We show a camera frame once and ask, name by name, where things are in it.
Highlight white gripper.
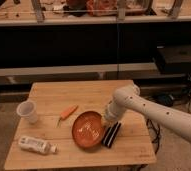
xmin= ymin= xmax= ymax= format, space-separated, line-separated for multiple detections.
xmin=101 ymin=101 xmax=123 ymax=126

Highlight orange ceramic bowl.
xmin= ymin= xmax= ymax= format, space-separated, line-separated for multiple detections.
xmin=72 ymin=111 xmax=105 ymax=149

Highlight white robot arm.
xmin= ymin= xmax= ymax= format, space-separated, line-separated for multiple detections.
xmin=102 ymin=84 xmax=191 ymax=143

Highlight black white striped block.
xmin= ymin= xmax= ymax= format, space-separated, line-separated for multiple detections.
xmin=102 ymin=122 xmax=121 ymax=148

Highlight orange carrot toy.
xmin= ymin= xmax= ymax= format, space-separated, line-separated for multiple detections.
xmin=58 ymin=105 xmax=78 ymax=123

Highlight wooden table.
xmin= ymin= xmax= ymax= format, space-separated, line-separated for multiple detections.
xmin=4 ymin=80 xmax=156 ymax=170

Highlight black box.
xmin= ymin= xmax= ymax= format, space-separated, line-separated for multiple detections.
xmin=154 ymin=45 xmax=191 ymax=74

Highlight translucent plastic cup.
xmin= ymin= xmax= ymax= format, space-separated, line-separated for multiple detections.
xmin=16 ymin=100 xmax=38 ymax=124

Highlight white plastic bottle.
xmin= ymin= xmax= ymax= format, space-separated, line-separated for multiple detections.
xmin=18 ymin=136 xmax=57 ymax=155

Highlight long wooden shelf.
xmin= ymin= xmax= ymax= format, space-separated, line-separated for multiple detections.
xmin=0 ymin=0 xmax=191 ymax=27

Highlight black floor cables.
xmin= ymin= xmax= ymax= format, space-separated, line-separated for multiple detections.
xmin=145 ymin=118 xmax=162 ymax=155

